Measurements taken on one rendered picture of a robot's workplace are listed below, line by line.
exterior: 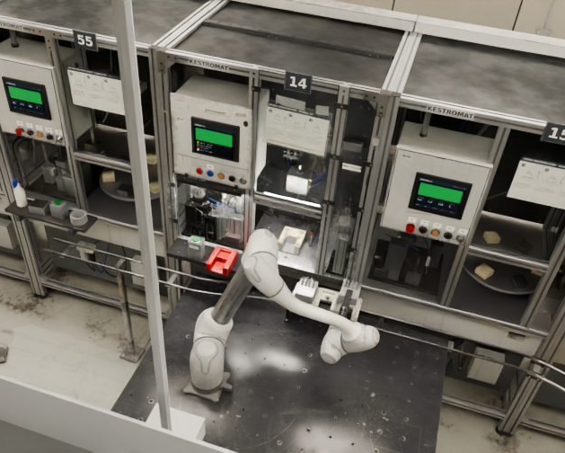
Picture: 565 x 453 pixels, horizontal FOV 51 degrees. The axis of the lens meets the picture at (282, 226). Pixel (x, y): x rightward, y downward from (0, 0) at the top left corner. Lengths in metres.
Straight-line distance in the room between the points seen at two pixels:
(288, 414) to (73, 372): 1.63
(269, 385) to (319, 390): 0.25
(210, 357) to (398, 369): 1.00
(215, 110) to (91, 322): 2.01
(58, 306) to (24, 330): 0.28
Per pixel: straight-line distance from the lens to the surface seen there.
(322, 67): 2.84
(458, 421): 3.98
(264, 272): 2.46
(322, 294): 3.23
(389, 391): 3.12
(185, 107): 2.95
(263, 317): 3.33
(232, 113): 2.85
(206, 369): 2.85
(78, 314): 4.39
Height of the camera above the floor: 3.15
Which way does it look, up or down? 39 degrees down
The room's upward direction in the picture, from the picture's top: 5 degrees clockwise
